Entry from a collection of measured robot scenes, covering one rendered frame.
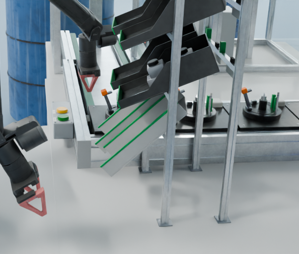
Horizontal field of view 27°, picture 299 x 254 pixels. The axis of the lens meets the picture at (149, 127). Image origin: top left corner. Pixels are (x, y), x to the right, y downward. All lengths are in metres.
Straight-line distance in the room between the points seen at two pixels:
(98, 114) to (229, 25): 1.26
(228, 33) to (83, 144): 1.47
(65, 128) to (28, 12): 2.25
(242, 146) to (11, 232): 0.85
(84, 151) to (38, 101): 2.48
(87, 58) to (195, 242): 0.74
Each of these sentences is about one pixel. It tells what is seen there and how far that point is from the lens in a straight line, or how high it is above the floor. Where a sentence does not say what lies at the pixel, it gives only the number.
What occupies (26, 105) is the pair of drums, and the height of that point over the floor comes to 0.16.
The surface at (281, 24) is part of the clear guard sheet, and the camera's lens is 3.54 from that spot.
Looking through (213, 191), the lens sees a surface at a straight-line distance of 1.98.
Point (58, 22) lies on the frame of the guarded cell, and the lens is 2.92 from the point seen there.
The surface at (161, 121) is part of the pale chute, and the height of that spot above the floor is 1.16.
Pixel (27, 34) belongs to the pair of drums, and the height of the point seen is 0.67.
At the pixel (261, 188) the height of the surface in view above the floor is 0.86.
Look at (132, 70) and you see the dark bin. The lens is 1.91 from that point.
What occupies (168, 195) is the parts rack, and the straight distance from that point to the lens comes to 1.75.
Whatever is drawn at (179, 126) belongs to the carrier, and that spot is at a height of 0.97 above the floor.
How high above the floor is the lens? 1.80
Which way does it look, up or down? 23 degrees down
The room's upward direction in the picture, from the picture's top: 3 degrees clockwise
